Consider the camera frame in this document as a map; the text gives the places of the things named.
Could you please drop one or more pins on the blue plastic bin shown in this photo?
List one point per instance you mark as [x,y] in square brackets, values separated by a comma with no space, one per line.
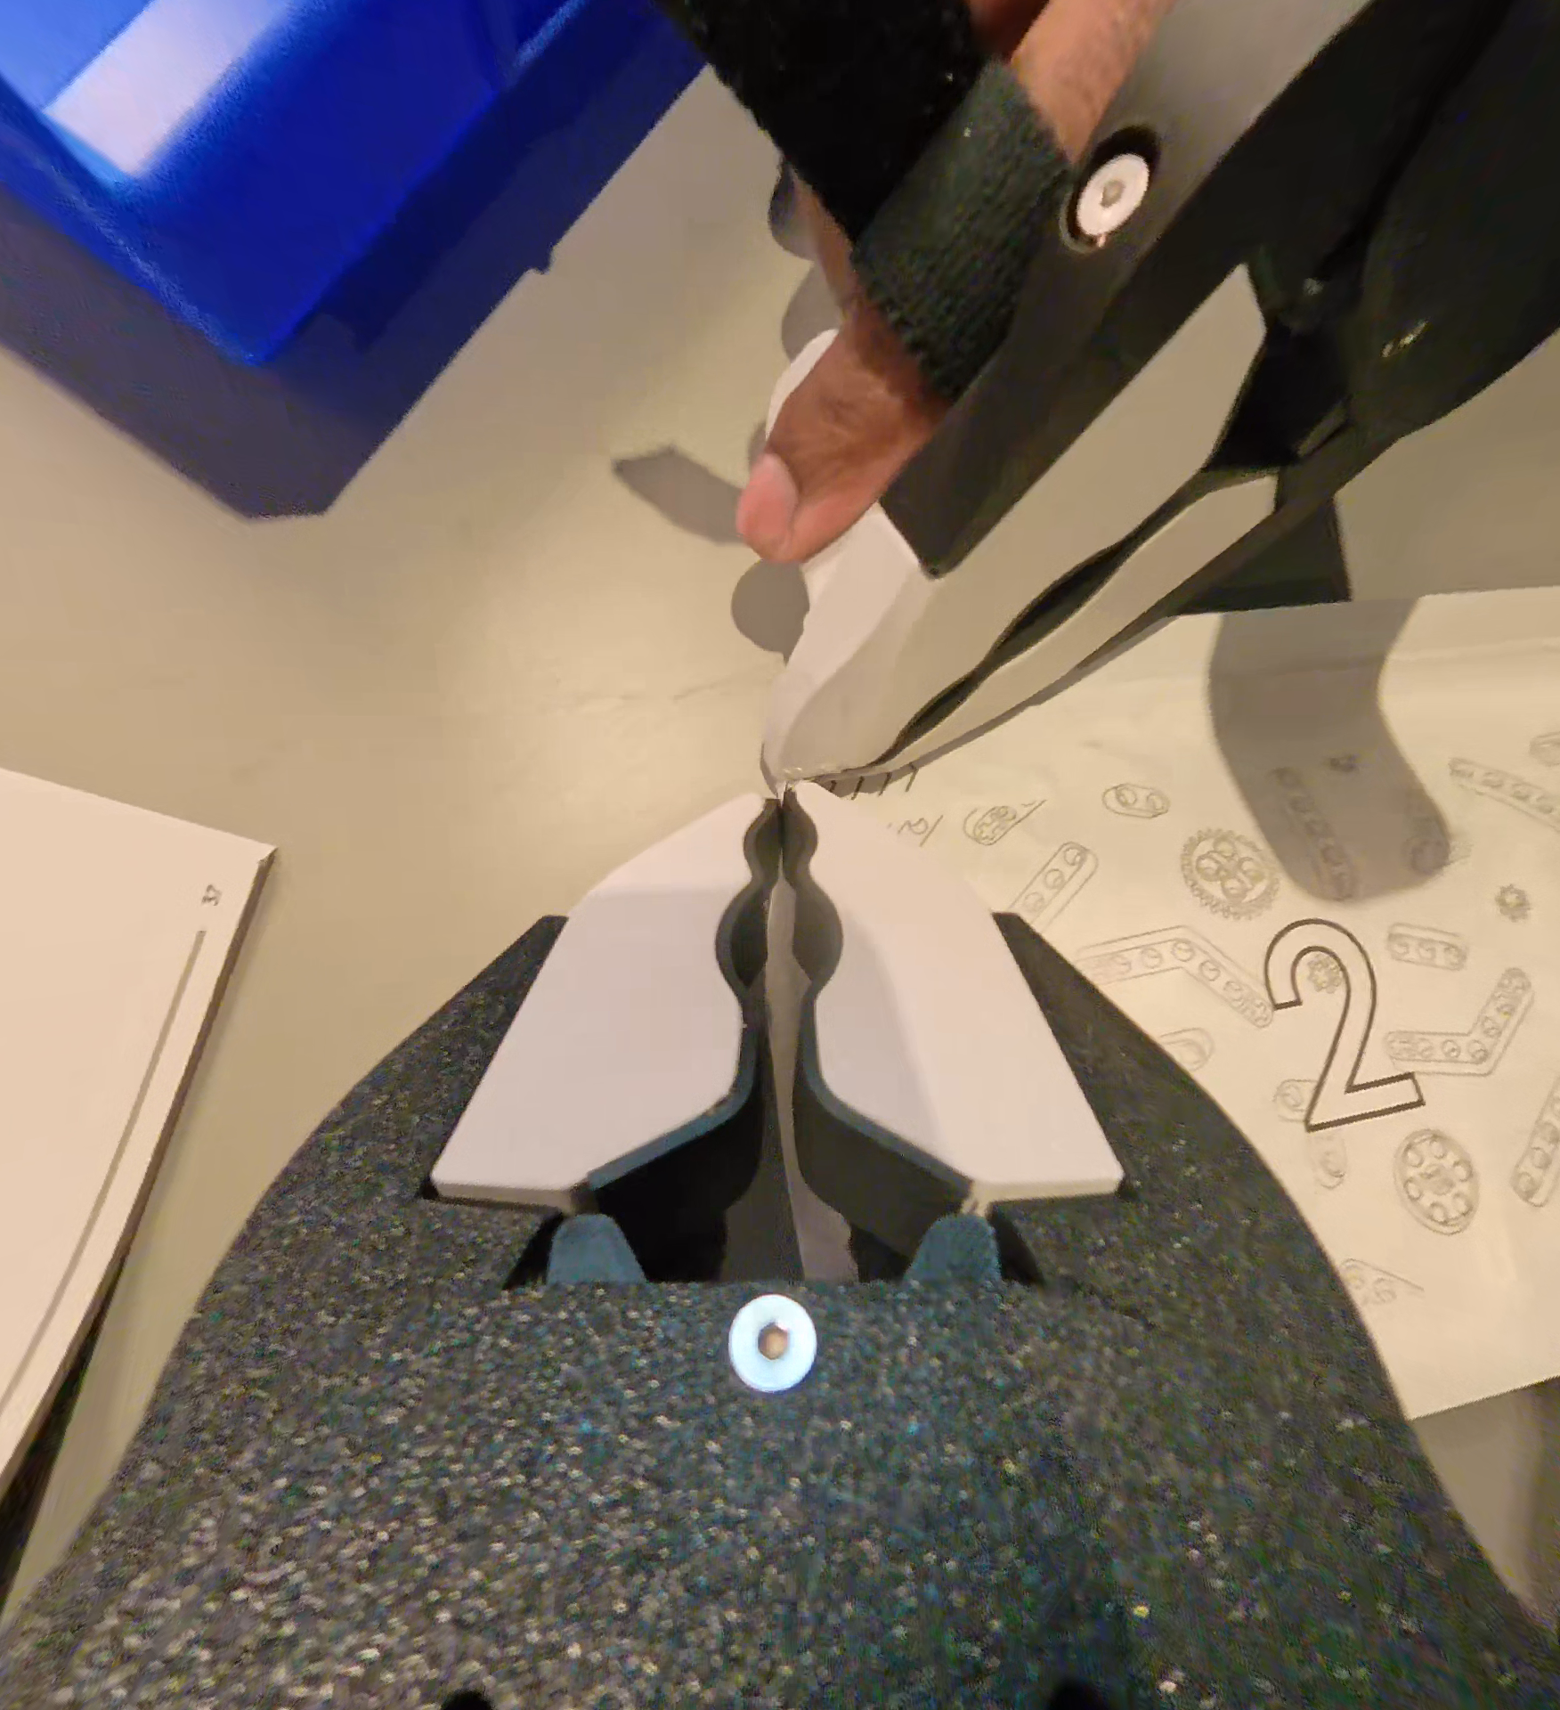
[366,177]

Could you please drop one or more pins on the printed white paper bag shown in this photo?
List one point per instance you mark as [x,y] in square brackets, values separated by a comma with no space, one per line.
[1462,801]

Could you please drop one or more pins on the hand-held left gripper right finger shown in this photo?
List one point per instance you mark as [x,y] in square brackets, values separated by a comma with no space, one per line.
[941,1042]

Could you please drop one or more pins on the person's right hand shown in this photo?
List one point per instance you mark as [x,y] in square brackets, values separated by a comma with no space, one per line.
[831,457]

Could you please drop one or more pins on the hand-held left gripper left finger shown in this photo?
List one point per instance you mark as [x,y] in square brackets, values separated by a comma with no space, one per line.
[608,1042]

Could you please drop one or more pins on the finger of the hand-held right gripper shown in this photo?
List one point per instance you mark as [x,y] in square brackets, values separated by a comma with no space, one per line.
[845,654]
[1100,629]

